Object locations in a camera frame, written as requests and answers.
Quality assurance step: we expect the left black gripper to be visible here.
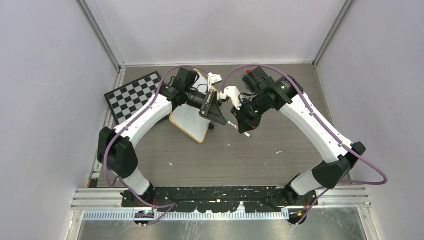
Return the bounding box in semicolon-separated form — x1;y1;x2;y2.
185;88;227;126

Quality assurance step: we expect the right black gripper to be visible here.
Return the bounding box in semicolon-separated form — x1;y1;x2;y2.
230;92;272;133

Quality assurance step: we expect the white marker pen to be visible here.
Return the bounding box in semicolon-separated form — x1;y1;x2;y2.
225;118;251;138

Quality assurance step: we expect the yellow framed whiteboard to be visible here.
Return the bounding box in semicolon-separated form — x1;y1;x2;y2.
169;67;214;144

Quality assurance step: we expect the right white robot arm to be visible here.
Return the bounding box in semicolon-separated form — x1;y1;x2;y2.
221;64;366;205

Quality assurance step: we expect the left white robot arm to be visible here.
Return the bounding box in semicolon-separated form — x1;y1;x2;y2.
97;65;227;207

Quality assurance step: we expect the blue red toy car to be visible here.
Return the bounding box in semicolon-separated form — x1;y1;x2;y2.
242;69;252;82

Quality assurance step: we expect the black white checkerboard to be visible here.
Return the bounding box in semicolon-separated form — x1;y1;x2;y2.
104;71;161;125

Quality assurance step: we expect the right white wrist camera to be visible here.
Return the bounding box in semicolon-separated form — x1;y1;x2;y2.
218;86;242;110

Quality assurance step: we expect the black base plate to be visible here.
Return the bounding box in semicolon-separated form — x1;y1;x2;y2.
141;186;317;214

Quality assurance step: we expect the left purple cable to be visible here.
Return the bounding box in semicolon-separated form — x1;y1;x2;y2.
102;65;211;227

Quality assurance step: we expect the purple cable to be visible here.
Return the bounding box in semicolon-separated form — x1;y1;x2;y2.
102;65;211;227
221;63;389;227

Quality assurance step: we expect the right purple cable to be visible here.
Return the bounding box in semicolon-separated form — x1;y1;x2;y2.
221;63;389;227

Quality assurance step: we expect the aluminium frame rail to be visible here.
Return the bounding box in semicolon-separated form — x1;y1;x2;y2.
71;186;372;222

